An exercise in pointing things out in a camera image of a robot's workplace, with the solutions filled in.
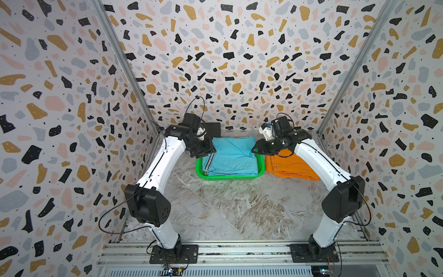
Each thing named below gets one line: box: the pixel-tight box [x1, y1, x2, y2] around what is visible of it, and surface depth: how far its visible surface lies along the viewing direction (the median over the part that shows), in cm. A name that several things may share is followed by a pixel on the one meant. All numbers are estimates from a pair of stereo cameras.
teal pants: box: [202, 135, 259, 177], surface depth 97 cm
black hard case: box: [203, 122, 221, 140], surface depth 123 cm
